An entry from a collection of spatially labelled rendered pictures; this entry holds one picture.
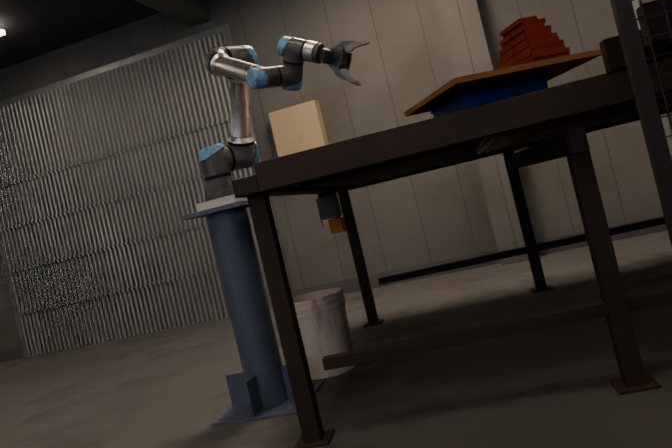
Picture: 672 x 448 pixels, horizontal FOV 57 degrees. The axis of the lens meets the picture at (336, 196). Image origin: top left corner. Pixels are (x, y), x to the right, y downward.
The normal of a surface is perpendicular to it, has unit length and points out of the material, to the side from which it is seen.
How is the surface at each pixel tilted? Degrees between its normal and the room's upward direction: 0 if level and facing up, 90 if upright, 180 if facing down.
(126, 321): 90
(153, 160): 90
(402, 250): 90
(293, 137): 90
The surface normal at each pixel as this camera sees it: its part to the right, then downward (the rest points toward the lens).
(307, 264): -0.27, 0.04
